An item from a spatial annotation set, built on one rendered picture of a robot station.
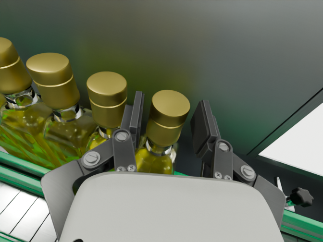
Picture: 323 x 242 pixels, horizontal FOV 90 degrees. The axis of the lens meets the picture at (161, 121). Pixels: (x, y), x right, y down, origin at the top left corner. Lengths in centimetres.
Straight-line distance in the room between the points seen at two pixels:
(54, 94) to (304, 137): 36
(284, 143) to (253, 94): 13
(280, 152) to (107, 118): 33
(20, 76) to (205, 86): 23
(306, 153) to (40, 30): 51
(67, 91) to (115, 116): 5
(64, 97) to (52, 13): 17
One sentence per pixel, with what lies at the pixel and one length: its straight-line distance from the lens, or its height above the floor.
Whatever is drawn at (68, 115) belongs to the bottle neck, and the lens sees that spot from 21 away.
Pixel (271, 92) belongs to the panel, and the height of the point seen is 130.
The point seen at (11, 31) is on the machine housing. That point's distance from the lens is 47.
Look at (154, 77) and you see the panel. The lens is 28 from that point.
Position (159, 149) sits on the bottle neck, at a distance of 17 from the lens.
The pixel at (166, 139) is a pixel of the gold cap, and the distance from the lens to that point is 15.
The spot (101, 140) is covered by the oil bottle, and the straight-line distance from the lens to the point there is 20.
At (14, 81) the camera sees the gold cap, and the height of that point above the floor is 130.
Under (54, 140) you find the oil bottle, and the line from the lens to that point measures 24.
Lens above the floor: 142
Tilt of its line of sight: 48 degrees down
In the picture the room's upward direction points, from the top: 14 degrees clockwise
